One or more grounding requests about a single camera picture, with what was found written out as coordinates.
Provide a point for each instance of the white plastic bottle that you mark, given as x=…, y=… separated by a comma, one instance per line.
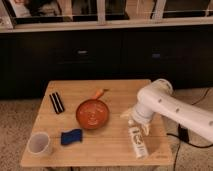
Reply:
x=137, y=140

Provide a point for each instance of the white cup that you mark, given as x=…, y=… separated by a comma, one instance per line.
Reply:
x=39, y=144

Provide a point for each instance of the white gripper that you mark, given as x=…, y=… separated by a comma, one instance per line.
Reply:
x=141, y=114

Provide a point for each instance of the black power adapter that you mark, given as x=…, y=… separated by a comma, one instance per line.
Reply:
x=183, y=134

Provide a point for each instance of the dark cabinet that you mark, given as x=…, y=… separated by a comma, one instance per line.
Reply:
x=29, y=60

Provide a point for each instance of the blue sponge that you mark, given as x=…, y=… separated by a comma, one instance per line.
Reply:
x=72, y=136

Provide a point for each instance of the black striped rectangular block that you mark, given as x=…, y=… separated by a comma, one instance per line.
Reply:
x=57, y=103

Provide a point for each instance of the wooden table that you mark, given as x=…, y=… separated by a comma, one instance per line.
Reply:
x=107, y=146

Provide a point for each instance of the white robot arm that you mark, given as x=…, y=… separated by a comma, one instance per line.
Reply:
x=156, y=97

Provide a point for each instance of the orange ceramic bowl with handle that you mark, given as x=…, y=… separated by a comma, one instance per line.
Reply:
x=93, y=113

